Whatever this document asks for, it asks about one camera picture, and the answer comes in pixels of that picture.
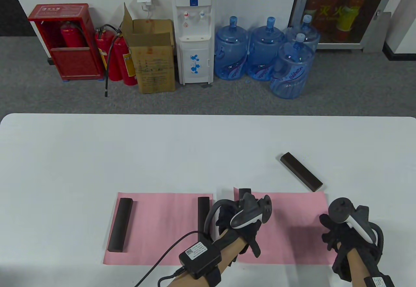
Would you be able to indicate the red fire extinguisher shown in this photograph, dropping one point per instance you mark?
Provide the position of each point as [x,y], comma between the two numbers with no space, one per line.
[120,63]
[73,37]
[100,45]

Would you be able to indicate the right black and white controller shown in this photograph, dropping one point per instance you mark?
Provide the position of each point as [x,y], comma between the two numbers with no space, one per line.
[341,209]

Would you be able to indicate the right black wrist camera box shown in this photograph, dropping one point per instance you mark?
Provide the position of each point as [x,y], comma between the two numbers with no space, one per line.
[378,282]

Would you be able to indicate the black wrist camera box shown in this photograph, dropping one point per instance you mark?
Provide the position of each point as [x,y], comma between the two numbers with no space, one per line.
[378,282]
[200,259]

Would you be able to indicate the dark wooden paperweight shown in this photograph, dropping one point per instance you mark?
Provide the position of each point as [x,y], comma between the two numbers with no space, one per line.
[245,193]
[300,171]
[201,212]
[121,225]

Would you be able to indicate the person's right hand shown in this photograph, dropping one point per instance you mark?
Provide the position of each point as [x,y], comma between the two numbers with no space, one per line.
[331,238]

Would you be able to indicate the blue water jug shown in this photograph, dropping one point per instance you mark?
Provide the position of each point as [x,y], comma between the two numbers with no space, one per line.
[230,53]
[263,53]
[291,72]
[310,33]

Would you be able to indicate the pink paper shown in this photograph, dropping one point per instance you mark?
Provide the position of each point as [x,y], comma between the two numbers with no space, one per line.
[162,228]
[292,209]

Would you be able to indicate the black and white controller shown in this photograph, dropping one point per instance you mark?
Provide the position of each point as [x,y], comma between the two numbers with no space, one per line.
[341,209]
[250,212]

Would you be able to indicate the left black wrist camera box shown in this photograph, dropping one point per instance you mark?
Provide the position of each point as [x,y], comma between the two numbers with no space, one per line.
[200,259]

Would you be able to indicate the red extinguisher behind glass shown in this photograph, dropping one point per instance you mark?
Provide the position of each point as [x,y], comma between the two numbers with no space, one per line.
[313,7]
[349,11]

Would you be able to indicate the person's left hand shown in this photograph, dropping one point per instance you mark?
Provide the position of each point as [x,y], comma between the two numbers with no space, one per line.
[252,238]

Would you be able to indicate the glass door wall cabinet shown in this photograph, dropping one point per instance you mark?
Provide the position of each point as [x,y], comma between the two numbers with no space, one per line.
[331,46]

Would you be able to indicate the left black and white controller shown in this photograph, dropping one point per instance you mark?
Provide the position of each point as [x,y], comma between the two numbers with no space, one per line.
[250,212]

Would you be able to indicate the white water dispenser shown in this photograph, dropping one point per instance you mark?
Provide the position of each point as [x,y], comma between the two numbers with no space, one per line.
[195,43]

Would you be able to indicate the open cardboard box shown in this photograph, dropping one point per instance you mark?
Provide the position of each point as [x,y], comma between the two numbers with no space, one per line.
[152,66]

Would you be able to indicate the red extinguisher cabinet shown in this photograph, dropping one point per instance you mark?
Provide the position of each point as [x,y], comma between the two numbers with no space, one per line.
[76,63]

